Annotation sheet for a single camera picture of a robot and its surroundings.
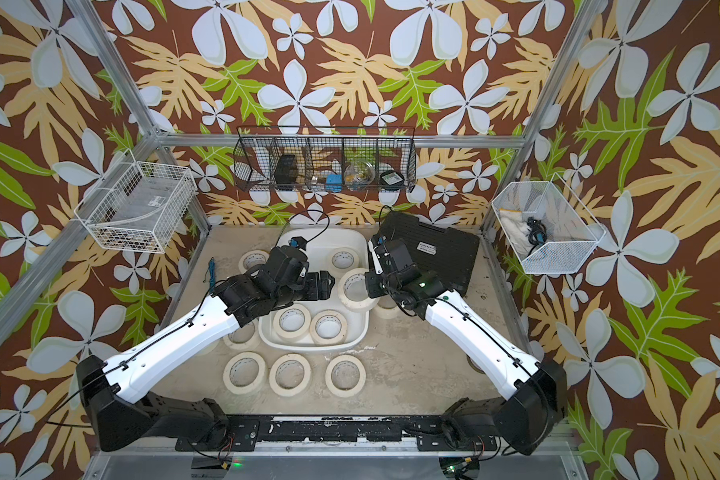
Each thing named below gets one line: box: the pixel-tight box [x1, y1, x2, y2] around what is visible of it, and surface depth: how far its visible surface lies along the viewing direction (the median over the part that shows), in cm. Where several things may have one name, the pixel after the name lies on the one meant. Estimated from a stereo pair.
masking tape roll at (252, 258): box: [238, 250, 270, 274], surface depth 110 cm
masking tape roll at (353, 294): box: [337, 268, 380, 313], surface depth 79 cm
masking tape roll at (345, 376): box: [325, 354, 367, 398], surface depth 84 cm
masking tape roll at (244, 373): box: [222, 352, 267, 395], surface depth 84 cm
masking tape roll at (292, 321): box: [273, 304, 312, 339], surface depth 92 cm
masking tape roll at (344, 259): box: [328, 247, 360, 272], surface depth 109 cm
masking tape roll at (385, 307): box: [372, 295, 401, 319], surface depth 95 cm
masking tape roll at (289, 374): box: [269, 353, 311, 397], surface depth 84 cm
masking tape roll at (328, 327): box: [310, 309, 348, 346], surface depth 92 cm
